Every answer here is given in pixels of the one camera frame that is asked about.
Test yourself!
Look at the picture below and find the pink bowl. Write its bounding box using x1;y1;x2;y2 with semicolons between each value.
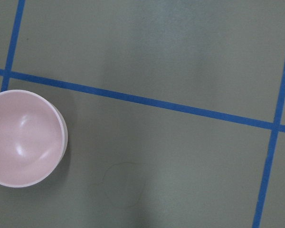
0;90;68;188

